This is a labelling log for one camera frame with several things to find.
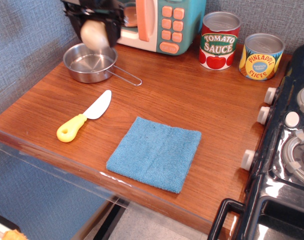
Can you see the white stove knob upper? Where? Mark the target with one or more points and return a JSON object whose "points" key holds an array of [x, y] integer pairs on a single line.
{"points": [[270, 94]]}

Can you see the black oven door handle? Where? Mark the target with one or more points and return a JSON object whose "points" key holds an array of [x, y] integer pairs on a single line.
{"points": [[227, 205]]}

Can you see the tomato sauce can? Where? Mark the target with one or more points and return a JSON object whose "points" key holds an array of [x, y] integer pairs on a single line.
{"points": [[219, 37]]}

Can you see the white stove knob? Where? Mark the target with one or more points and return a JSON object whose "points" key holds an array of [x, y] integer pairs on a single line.
{"points": [[270, 94], [263, 114], [247, 159]]}

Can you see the yellow handled toy knife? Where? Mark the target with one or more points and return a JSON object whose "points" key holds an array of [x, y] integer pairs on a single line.
{"points": [[68, 131]]}

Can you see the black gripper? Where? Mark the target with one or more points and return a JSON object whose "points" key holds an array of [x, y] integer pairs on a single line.
{"points": [[111, 12]]}

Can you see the grey stove burner front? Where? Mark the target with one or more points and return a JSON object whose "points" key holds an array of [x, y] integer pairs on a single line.
{"points": [[293, 154]]}

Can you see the blue folded cloth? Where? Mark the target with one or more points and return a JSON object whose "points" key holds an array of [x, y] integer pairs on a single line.
{"points": [[155, 154]]}

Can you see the white round stove button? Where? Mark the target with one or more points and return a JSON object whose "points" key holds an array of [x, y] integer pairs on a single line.
{"points": [[292, 119]]}

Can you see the black toy stove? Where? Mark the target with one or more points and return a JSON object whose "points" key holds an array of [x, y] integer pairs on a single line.
{"points": [[274, 205]]}

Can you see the small steel saucepan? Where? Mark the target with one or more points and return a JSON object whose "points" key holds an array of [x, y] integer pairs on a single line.
{"points": [[94, 66]]}

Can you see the pineapple slices can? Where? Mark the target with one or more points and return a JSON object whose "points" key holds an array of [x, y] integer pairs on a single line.
{"points": [[261, 56]]}

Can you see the beige toy potato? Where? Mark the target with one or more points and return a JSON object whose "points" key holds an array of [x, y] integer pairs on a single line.
{"points": [[94, 36]]}

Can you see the white stove knob lower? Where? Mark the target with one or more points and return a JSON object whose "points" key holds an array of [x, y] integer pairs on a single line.
{"points": [[247, 159]]}

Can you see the white stove knob middle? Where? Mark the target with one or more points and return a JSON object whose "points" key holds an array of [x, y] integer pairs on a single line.
{"points": [[263, 114]]}

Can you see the teal toy microwave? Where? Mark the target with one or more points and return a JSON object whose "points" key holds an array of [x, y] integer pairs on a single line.
{"points": [[162, 26]]}

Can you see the orange fuzzy object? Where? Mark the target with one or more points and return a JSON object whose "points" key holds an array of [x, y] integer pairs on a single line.
{"points": [[14, 235]]}

